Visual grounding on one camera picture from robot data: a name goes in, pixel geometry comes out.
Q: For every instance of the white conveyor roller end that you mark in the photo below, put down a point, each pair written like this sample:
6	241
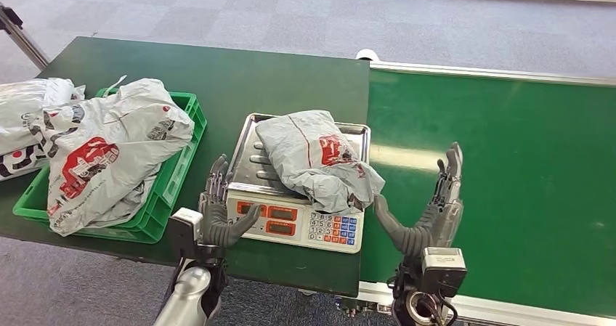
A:
368	54

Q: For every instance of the electronic scale with steel tray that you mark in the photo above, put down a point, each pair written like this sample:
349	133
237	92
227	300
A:
288	223

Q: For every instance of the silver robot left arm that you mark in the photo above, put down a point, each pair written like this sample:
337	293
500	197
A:
187	295

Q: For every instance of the green plastic crate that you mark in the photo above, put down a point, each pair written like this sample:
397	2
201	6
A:
185	179

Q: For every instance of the large grey red-print parcel bag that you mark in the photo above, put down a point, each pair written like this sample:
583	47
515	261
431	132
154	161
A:
120	146

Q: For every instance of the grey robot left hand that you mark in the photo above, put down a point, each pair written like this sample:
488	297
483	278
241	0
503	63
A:
215	223

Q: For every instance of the silver conveyor side rail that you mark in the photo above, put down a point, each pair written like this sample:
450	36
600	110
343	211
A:
505	312
481	72

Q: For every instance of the parcel bag with black print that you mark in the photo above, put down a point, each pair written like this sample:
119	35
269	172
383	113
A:
17	162

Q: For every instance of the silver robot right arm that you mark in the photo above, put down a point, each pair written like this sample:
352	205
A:
414	309

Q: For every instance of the green conveyor belt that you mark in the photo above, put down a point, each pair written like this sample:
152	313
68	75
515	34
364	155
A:
529	146

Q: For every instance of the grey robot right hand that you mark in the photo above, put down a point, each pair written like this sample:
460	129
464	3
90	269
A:
440	223

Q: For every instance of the white crumpled parcel bag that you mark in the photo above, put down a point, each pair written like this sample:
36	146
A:
24	107

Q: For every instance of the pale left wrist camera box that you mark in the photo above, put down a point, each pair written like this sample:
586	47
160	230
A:
185	223

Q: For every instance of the metal stand pole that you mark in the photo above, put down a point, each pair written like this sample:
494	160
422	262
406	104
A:
24	40

